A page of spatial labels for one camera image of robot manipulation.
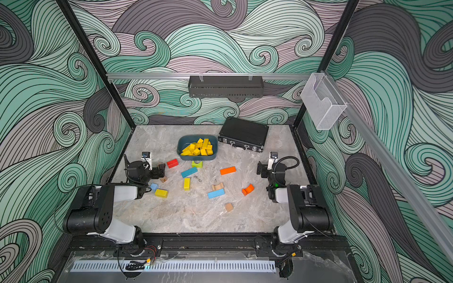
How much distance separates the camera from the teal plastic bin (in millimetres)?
1045

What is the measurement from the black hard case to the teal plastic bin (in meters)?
0.08

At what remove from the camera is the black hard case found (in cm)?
106
